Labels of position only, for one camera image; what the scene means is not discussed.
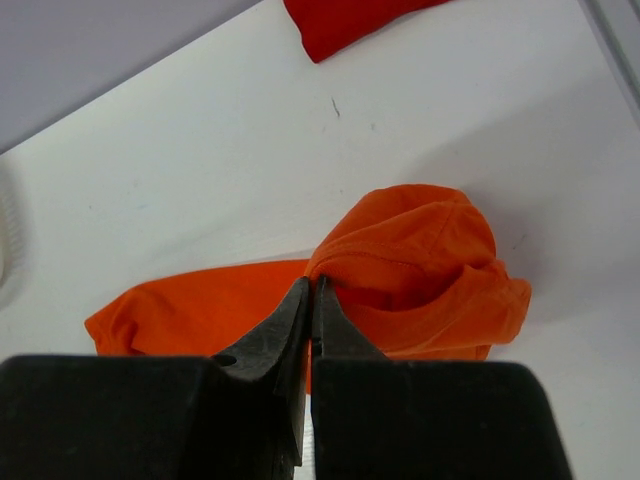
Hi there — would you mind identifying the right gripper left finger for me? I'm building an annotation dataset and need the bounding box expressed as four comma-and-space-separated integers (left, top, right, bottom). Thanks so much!
1, 278, 310, 479

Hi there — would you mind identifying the aluminium right side rail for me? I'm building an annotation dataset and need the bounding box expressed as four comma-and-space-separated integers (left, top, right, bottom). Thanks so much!
582, 0, 639, 123

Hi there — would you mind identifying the red rolled t-shirt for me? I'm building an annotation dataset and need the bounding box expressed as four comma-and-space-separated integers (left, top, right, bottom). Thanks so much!
283, 0, 447, 64

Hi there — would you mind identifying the orange t-shirt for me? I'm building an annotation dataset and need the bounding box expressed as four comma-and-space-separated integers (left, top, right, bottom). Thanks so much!
85, 184, 532, 361

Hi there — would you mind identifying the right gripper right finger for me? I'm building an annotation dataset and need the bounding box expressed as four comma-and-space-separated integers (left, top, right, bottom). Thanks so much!
311, 277, 572, 480

